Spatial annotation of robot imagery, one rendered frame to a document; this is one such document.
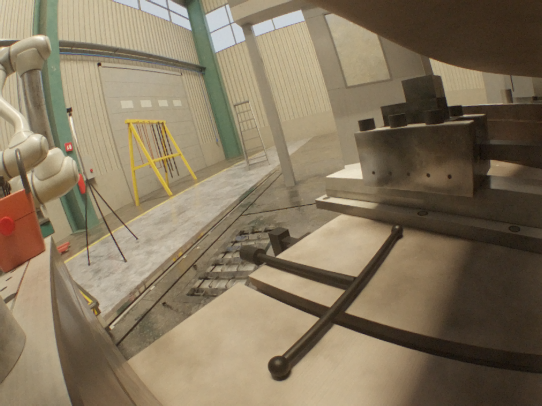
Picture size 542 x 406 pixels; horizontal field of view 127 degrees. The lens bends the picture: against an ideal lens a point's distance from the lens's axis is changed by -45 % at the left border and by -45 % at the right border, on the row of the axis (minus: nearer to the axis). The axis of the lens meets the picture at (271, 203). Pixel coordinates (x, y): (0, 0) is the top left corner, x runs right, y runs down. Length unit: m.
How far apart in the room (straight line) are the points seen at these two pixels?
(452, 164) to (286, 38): 13.81
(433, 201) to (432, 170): 0.16
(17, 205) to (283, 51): 13.98
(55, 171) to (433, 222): 1.46
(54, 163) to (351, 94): 2.83
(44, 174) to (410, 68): 3.34
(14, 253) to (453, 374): 0.81
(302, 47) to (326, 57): 10.96
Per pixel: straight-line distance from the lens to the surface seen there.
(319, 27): 3.21
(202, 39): 15.99
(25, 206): 0.53
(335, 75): 3.04
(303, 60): 13.82
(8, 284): 0.42
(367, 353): 0.53
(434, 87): 0.90
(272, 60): 14.19
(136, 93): 10.27
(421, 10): 0.34
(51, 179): 1.16
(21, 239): 0.54
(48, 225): 1.22
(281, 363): 0.50
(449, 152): 0.78
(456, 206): 0.91
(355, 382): 0.50
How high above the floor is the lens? 0.75
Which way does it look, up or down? 16 degrees down
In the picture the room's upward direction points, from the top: 16 degrees counter-clockwise
